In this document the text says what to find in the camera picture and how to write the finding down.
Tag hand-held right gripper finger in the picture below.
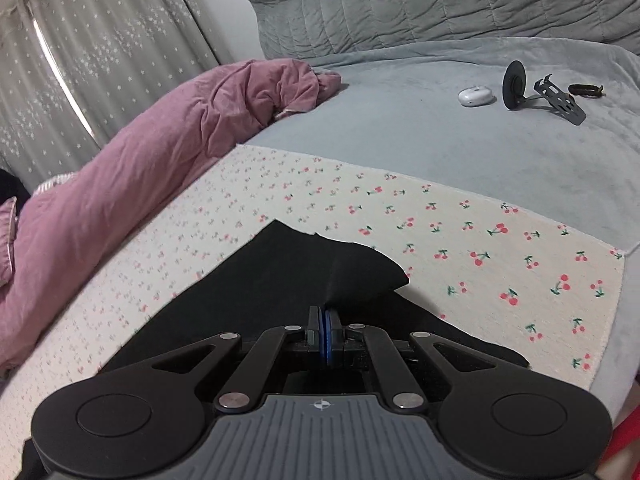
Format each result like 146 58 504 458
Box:
325 308 497 411
147 305 327 411

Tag black pants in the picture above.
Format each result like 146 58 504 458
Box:
22 220 531 480

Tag cherry-print sheet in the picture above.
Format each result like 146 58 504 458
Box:
0 145 626 396

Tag pink duvet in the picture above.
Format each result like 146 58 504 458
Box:
0 58 343 376

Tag white earbuds case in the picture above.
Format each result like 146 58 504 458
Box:
458 86 496 109

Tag black phone holder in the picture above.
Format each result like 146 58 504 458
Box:
501 60 587 126

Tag red cloth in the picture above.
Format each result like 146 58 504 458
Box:
590 400 640 480

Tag pink pillow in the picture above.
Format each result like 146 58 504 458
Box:
0 197 19 286

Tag grey quilted pillow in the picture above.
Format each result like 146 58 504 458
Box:
242 0 640 61

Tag grey star-print curtain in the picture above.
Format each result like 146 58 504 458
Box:
0 0 233 196

